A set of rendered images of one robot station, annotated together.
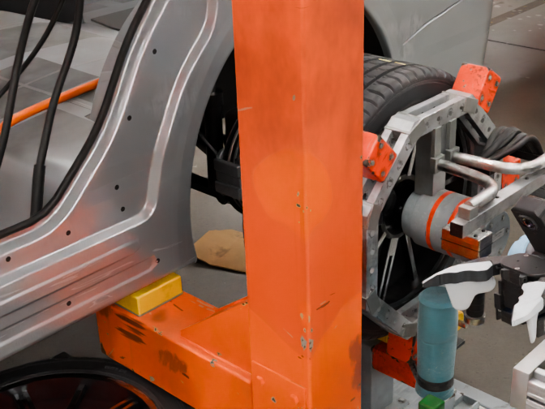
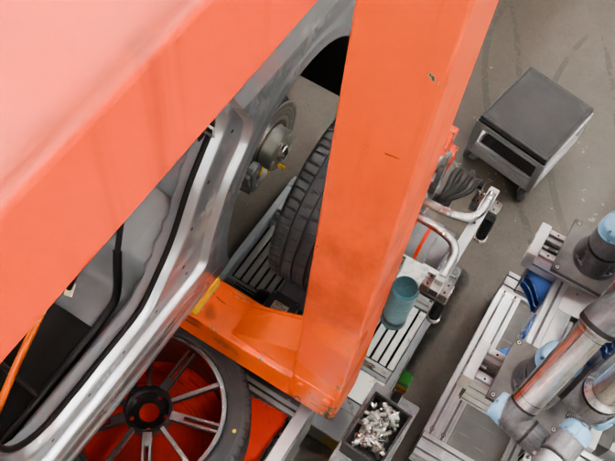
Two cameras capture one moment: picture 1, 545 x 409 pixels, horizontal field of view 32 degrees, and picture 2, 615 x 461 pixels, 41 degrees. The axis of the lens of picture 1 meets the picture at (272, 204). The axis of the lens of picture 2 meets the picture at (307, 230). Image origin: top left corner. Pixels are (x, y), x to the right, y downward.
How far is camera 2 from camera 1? 1.50 m
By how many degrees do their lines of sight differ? 37
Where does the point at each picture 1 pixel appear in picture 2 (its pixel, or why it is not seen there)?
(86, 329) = not seen: hidden behind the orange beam
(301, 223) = (348, 357)
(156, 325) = (210, 322)
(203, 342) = (251, 344)
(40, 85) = not seen: hidden behind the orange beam
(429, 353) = (395, 315)
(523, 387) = (467, 381)
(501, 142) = (458, 188)
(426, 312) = (398, 300)
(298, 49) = (365, 308)
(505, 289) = not seen: outside the picture
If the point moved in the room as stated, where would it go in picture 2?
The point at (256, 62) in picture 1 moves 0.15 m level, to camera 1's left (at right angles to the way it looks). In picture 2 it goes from (328, 294) to (264, 305)
